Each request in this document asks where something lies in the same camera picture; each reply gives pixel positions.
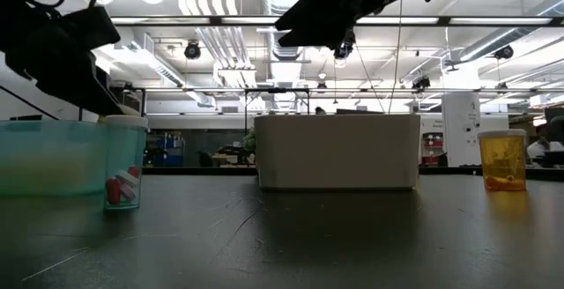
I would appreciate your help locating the teal plastic bin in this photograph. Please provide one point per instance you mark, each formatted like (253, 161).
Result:
(53, 157)

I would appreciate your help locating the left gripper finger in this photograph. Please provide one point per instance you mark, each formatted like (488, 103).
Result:
(66, 38)
(79, 84)

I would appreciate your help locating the black ceiling spot lamp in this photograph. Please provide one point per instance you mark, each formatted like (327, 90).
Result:
(192, 50)
(343, 51)
(503, 52)
(420, 82)

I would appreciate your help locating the red shelf unit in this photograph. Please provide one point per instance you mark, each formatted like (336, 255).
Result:
(432, 148)

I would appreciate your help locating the blue storage bins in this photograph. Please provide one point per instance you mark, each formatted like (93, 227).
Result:
(169, 148)

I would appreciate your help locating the large orange pill bottle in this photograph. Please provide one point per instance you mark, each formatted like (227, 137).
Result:
(502, 161)

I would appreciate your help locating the green succulent plant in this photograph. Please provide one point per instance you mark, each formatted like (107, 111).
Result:
(250, 141)

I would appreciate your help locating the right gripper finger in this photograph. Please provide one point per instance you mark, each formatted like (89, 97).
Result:
(317, 13)
(315, 38)

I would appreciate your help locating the clear bottle red white pills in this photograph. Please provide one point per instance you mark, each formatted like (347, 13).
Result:
(125, 165)

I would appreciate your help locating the person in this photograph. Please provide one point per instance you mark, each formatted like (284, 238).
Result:
(544, 147)

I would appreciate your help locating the dark computer monitor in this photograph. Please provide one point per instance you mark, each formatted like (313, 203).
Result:
(554, 117)

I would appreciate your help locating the white plastic bin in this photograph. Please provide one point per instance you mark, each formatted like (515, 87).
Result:
(337, 152)

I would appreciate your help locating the white square pillar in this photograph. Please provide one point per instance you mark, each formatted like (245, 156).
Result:
(462, 130)

